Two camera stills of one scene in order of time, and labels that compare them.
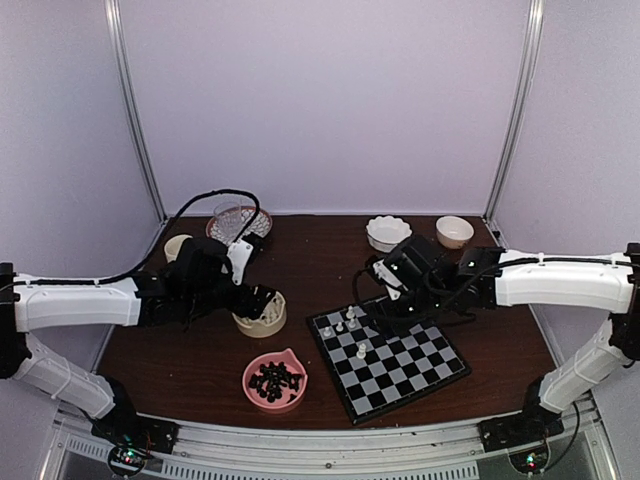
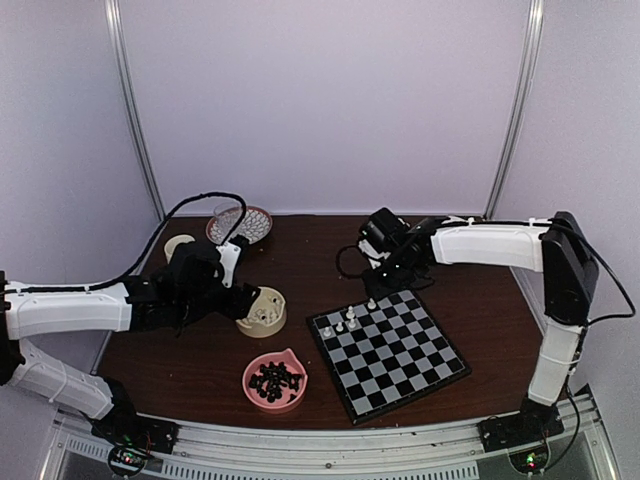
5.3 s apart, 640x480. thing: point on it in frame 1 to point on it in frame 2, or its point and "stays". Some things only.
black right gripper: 391,323 to 377,289
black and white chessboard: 374,373 stays
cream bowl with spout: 271,320 stays
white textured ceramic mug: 173,245 stays
